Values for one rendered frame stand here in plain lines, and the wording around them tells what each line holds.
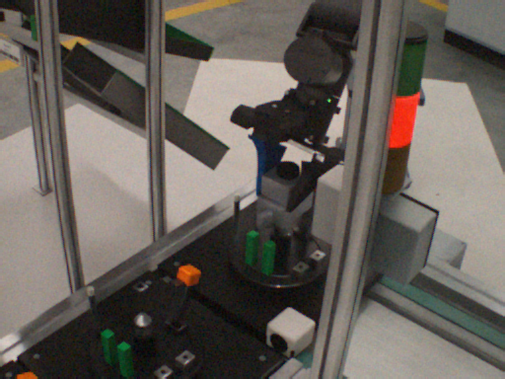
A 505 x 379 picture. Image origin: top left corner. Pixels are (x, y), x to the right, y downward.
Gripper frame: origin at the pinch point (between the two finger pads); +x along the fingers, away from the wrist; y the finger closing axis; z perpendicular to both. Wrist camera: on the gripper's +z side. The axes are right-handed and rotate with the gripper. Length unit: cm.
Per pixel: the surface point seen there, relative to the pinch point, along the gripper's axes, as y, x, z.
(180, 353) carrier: 3.4, 22.1, 13.1
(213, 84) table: -58, -4, -56
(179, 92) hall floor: -179, 16, -193
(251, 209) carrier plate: -10.8, 8.7, -13.7
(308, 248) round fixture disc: 2.4, 8.7, -9.7
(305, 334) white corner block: 12.0, 15.8, 1.4
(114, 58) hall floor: -235, 14, -196
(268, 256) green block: 1.8, 9.9, -0.8
